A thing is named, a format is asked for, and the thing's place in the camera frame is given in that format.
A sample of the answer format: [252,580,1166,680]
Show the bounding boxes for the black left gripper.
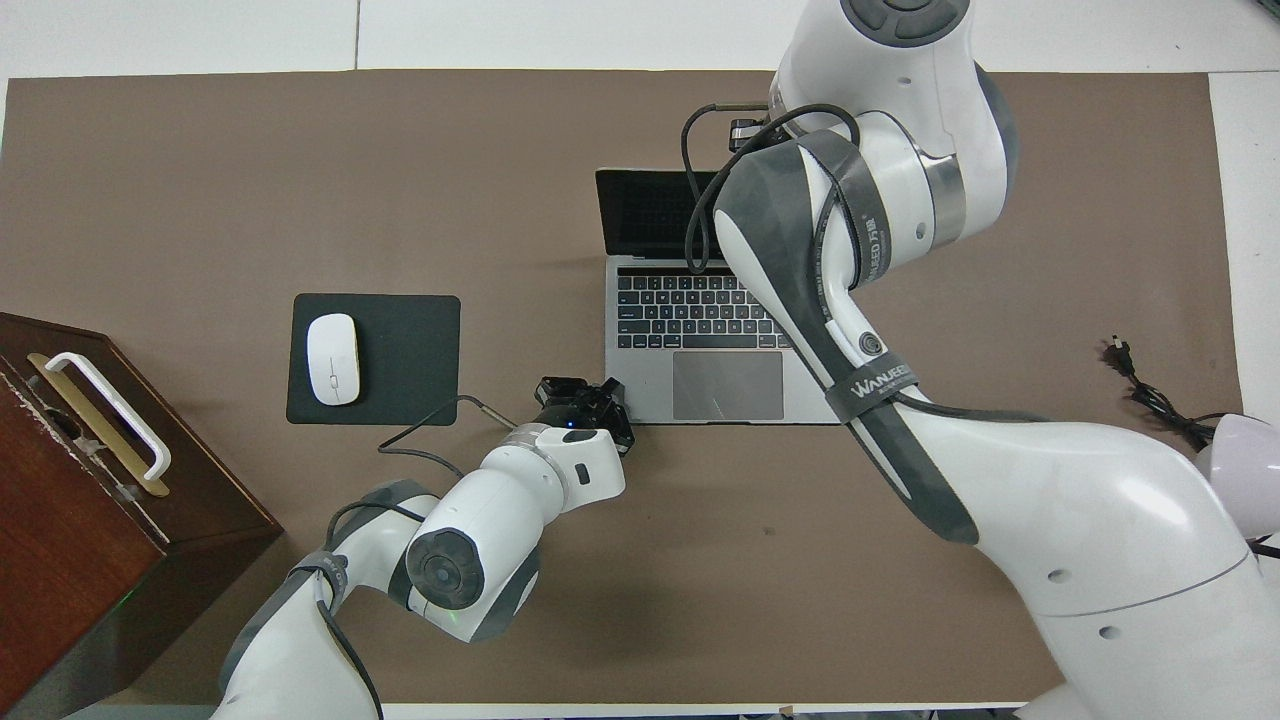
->
[534,375,637,457]

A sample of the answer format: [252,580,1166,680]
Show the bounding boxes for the grey laptop computer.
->
[595,168,852,426]

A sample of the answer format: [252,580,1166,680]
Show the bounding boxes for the black mouse pad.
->
[286,293,462,427]

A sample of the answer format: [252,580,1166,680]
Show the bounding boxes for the white computer mouse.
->
[306,313,361,407]

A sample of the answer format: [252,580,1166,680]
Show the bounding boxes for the brown desk mat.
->
[0,68,1246,707]

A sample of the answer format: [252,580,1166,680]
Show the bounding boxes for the dark wooden box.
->
[0,312,285,719]

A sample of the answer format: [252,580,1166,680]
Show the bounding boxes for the white desk lamp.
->
[1192,413,1280,559]

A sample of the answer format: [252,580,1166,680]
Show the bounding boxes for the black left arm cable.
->
[318,394,522,720]

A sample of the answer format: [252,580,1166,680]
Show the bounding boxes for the white box handle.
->
[45,352,173,483]

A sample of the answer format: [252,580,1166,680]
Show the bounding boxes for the black lamp power cable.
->
[1105,338,1226,451]

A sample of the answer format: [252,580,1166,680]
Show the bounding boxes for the gold handle plate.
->
[27,352,171,498]

